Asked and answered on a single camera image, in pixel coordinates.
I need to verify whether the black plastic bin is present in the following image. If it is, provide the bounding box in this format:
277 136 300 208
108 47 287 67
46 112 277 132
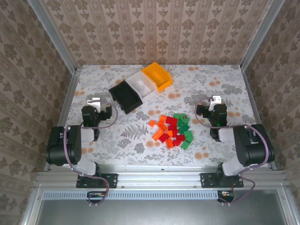
108 81 143 115

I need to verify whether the white plastic bin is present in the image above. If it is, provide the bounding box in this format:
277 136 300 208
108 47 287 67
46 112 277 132
126 71 157 104

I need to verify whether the long orange lego brick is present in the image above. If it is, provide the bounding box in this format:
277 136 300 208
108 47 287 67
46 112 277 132
151 130 166 141

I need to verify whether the yellow plastic bin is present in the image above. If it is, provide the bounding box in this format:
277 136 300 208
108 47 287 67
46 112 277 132
141 61 173 93

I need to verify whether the floral patterned table cover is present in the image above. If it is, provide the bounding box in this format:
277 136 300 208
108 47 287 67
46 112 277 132
55 64 268 167

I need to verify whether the grey metal panel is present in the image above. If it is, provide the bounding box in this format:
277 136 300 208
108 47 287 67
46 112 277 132
35 189 290 225

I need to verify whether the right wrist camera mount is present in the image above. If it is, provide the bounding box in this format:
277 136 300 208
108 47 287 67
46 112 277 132
209 95 222 110

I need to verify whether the aluminium side rail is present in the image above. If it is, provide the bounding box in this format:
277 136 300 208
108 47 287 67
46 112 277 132
240 67 278 171
44 67 83 172

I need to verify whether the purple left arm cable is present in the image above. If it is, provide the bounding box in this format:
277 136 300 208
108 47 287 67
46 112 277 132
63 100 119 207

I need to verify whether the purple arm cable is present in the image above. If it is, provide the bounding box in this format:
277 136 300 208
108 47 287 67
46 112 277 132
194 96 270 207
63 100 119 207

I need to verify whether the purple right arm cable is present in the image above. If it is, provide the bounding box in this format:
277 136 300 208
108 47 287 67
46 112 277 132
194 96 270 207

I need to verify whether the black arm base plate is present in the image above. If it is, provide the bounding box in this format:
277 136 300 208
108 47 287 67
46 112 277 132
200 172 244 189
76 172 118 189

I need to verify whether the black cable connector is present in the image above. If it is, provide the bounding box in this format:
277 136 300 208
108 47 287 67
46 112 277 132
217 190 235 203
87 191 106 204

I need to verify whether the aluminium mounting rail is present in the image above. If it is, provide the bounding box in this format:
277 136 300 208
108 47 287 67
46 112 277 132
35 164 289 188

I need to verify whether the aluminium frame post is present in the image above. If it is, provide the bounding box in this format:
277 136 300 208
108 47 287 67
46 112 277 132
240 0 285 71
27 0 77 74

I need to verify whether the slotted grey cable duct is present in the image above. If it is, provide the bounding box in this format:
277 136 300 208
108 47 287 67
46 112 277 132
43 190 218 201

